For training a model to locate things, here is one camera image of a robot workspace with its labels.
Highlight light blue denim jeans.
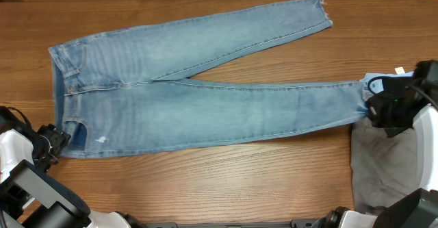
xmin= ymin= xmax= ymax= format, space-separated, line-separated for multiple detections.
xmin=49 ymin=0 xmax=367 ymax=158

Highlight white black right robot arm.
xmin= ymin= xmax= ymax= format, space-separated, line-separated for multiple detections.
xmin=304 ymin=60 xmax=437 ymax=228

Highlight light blue shirt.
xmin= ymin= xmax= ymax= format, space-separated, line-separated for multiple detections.
xmin=360 ymin=71 xmax=413 ymax=99

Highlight grey folded garment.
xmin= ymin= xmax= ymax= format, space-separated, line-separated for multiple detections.
xmin=350 ymin=118 xmax=419 ymax=213

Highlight black rail at table edge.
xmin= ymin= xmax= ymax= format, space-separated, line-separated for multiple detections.
xmin=142 ymin=218 xmax=319 ymax=228

